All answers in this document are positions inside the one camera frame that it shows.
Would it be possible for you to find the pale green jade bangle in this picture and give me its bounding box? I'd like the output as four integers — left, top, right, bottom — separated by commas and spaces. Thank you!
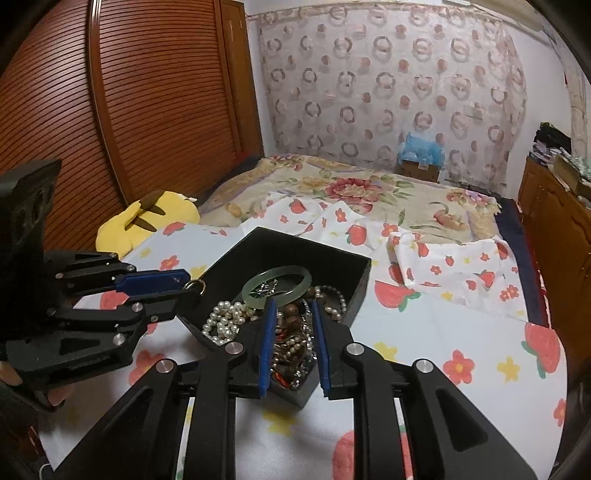
242, 266, 313, 310

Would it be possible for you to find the blue plastic bag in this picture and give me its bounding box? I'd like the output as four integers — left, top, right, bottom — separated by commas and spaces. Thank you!
399, 133, 444, 164

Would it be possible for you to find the silver metal bracelet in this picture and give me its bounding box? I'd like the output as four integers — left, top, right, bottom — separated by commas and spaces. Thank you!
288, 351, 319, 377

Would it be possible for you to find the cream lace curtain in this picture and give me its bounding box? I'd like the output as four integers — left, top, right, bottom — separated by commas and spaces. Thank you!
566, 55, 591, 153

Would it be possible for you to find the circle pattern curtain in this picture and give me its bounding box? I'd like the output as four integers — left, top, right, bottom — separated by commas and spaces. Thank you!
256, 4, 529, 185

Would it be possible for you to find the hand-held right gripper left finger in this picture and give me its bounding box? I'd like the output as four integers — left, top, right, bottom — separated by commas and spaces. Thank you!
51, 298, 278, 480

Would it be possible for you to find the brown wooden bead bracelet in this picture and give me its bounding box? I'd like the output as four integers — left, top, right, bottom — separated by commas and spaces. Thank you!
277, 285, 347, 337

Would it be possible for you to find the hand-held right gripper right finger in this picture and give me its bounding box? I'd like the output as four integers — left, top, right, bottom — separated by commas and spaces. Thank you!
311, 300, 539, 480

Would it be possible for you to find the beige floral blanket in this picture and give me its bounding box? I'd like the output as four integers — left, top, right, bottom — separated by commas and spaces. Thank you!
198, 154, 504, 243

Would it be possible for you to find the wooden sideboard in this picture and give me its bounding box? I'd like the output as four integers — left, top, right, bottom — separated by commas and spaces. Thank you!
517, 156, 591, 296

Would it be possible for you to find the small brown cardboard box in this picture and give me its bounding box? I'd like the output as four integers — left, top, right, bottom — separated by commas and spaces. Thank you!
400, 159, 441, 184

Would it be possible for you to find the white pearl necklace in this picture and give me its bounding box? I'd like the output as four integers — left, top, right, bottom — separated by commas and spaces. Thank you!
202, 300, 259, 347

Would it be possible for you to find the wooden louvered wardrobe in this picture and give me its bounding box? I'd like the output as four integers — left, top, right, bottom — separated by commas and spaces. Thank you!
0, 0, 264, 252

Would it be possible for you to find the flat brown box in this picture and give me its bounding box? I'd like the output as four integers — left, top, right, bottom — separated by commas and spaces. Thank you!
553, 154, 591, 195

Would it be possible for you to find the strawberry flower print sheet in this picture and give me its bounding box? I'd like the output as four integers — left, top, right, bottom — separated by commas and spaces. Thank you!
37, 191, 568, 480

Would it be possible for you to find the black cardboard box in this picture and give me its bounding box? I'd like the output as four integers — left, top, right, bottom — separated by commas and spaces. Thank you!
178, 226, 372, 409

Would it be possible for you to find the person's left hand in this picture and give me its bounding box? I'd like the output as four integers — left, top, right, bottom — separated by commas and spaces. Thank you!
0, 361, 77, 411

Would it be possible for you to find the yellow plush toy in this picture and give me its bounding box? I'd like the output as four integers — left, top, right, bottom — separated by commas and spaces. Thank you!
96, 190, 200, 254

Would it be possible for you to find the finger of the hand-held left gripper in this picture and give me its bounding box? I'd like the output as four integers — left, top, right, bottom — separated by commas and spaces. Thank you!
44, 249, 191, 296
7, 295, 190, 376

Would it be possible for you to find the stack of dark clothes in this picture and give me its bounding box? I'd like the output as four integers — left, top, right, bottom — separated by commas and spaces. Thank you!
531, 122, 573, 164

